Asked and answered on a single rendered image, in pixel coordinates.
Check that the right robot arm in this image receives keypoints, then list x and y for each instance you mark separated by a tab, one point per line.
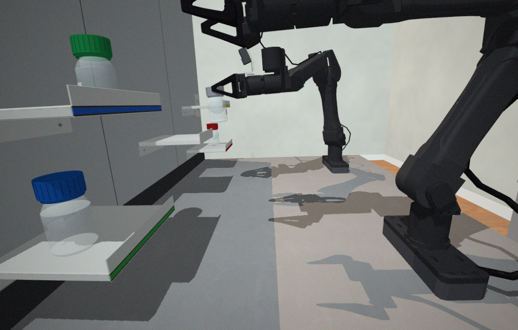
324	76

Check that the white bottle with grey cap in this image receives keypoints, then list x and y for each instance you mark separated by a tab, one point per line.
217	108

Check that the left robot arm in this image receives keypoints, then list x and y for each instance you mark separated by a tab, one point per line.
431	177

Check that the white bottle with green cap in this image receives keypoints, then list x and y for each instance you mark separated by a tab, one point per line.
93	68

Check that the white bottle with red cap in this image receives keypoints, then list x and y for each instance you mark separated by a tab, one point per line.
215	139

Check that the clear glass bottle with blue cap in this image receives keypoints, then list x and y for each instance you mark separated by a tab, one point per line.
66	214

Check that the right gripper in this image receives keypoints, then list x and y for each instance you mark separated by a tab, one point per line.
248	86

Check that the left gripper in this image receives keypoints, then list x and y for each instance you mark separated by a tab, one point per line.
263	16

